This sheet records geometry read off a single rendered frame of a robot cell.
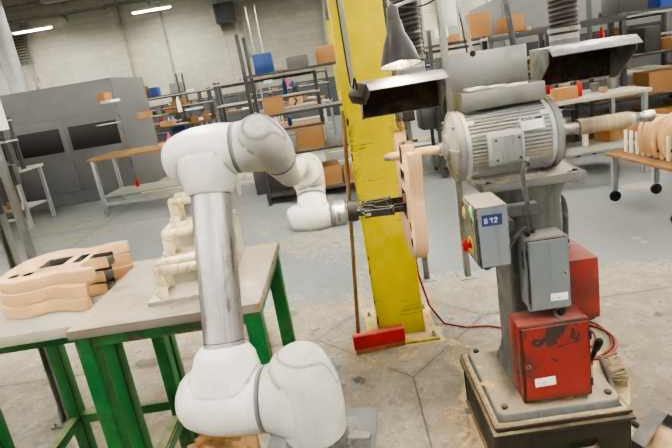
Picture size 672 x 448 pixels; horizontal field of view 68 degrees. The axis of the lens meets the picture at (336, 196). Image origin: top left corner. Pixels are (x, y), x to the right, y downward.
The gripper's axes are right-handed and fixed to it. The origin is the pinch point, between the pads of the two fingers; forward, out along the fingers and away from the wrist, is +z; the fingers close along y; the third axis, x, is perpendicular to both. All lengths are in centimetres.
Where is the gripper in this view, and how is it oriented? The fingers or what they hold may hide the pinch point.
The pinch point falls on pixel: (403, 203)
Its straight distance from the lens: 178.8
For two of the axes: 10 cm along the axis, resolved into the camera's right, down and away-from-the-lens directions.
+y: 0.2, 2.8, -9.6
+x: -1.4, -9.5, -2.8
